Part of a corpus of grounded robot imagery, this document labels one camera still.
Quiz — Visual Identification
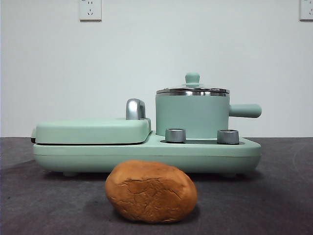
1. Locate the glass lid with green knob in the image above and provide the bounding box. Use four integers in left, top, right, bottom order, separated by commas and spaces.
156, 71, 230, 96

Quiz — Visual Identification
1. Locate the brown potato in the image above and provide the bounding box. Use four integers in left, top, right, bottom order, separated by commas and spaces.
104, 160, 198, 224

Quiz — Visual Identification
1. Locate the silver control knob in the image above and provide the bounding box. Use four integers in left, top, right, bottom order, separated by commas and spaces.
217, 129, 240, 144
165, 127, 187, 143

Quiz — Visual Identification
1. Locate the mint green breakfast machine base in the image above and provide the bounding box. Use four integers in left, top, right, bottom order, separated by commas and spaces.
33, 131, 262, 177

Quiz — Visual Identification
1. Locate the mint green griddle cover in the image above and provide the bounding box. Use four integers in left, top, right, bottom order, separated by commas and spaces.
31, 117, 152, 145

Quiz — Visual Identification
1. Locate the chrome griddle cover handle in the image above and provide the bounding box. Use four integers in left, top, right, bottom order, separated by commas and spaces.
125, 98, 147, 120

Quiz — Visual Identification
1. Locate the mint green pot with handle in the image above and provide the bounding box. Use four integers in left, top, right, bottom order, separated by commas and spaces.
155, 93, 262, 139

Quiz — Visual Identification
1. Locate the white wall socket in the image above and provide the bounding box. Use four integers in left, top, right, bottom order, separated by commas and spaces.
79, 0, 102, 22
299, 0, 313, 22

